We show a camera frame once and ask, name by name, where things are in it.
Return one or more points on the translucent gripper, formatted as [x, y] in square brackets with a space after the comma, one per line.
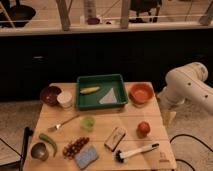
[168, 116]

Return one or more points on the red apple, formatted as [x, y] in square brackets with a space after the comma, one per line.
[143, 129]

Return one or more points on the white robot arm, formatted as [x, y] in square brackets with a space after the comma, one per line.
[185, 82]

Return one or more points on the green plastic cup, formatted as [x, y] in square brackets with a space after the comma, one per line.
[88, 123]

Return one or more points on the white cup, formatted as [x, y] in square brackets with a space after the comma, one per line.
[65, 99]

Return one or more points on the orange bowl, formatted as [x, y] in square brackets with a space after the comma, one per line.
[140, 93]

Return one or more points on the wooden rectangular block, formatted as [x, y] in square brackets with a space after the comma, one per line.
[114, 138]

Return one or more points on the white dish brush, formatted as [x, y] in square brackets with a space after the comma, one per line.
[121, 156]

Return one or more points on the grey triangular cloth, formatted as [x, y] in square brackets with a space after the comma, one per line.
[108, 98]

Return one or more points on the green plastic tray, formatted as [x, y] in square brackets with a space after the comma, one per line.
[105, 82]

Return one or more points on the blue sponge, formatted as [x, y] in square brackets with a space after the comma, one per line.
[86, 157]

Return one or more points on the red grape bunch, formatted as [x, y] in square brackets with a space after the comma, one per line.
[73, 148]

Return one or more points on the dark maroon bowl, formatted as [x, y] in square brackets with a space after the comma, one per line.
[48, 95]

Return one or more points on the green pepper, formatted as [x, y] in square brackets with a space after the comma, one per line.
[49, 140]

